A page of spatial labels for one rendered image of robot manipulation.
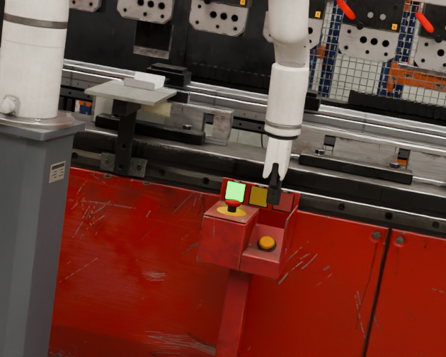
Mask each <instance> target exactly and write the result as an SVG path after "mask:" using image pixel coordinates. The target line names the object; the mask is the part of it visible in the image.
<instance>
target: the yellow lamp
mask: <svg viewBox="0 0 446 357"><path fill-rule="evenodd" d="M267 192H268V189H264V188H258V187H254V186H252V188H251V196H250V201H249V203H250V204H254V205H259V206H263V207H267V203H266V198H267Z"/></svg>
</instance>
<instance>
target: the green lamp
mask: <svg viewBox="0 0 446 357"><path fill-rule="evenodd" d="M244 189H245V185H244V184H240V183H234V182H231V181H228V184H227V192H226V197H225V198H227V199H229V198H233V199H237V200H239V201H240V202H243V197H244Z"/></svg>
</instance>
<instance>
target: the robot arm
mask: <svg viewBox="0 0 446 357"><path fill-rule="evenodd" d="M68 17H69V0H6V1H5V8H4V22H3V29H2V37H1V52H0V124H3V125H10V126H14V127H20V128H32V129H44V130H55V129H65V128H70V127H72V126H73V125H74V117H72V116H71V113H64V112H61V111H58V104H59V92H60V85H61V79H62V67H63V60H64V49H65V42H66V36H67V24H68ZM308 20H309V0H268V25H269V32H270V36H271V37H272V39H273V44H274V49H275V63H274V64H273V65H272V70H271V76H270V87H269V93H268V104H267V111H266V117H265V127H264V129H265V131H266V132H265V134H266V135H267V136H269V140H268V147H267V152H266V157H265V166H264V170H263V178H267V177H268V176H269V174H270V178H269V186H268V192H267V198H266V203H267V204H271V205H279V204H280V199H281V193H282V188H281V186H282V180H283V179H284V177H285V174H286V173H287V168H288V165H289V161H290V154H291V149H292V141H293V140H295V139H297V138H298V135H299V134H300V133H301V128H302V118H303V112H304V102H305V97H306V94H307V89H308V81H309V55H310V44H309V32H308Z"/></svg>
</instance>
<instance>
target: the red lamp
mask: <svg viewBox="0 0 446 357"><path fill-rule="evenodd" d="M293 197H294V195H292V194H288V193H281V199H280V204H279V205H274V206H273V209H276V210H283V211H286V212H291V209H292V201H293Z"/></svg>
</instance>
